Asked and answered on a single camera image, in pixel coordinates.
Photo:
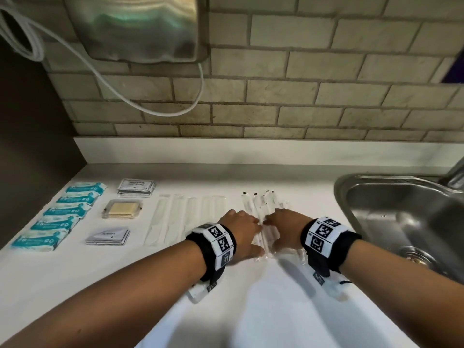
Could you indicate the person's left hand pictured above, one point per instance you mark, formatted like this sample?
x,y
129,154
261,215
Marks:
x,y
243,231

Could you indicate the person's right hand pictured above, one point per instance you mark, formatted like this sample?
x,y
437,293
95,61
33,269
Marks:
x,y
290,228

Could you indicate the stack of white wipe sachets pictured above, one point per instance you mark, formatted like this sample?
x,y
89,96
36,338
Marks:
x,y
136,186

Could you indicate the stack of yellow soap packets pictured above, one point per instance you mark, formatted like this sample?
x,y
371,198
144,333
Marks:
x,y
121,209

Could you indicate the stack of toothpaste sachets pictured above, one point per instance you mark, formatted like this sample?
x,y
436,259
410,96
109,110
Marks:
x,y
108,235

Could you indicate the row of teal wipe packets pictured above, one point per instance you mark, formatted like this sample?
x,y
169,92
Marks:
x,y
58,217

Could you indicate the person's left forearm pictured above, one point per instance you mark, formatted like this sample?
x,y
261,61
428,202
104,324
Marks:
x,y
101,297

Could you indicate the person's right forearm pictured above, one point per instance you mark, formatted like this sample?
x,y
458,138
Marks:
x,y
406,297

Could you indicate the black wristband with marker tags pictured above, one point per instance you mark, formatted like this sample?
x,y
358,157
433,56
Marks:
x,y
217,246
326,242

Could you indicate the steel sink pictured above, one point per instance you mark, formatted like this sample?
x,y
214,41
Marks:
x,y
406,213

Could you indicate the steel faucet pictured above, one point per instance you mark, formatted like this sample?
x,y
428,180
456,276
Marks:
x,y
453,177

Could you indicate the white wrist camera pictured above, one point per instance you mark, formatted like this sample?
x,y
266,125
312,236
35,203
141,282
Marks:
x,y
199,291
331,288

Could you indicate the purple wall sign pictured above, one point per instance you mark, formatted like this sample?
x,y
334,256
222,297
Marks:
x,y
455,70

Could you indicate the steel wall dispenser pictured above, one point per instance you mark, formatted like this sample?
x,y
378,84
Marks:
x,y
137,28

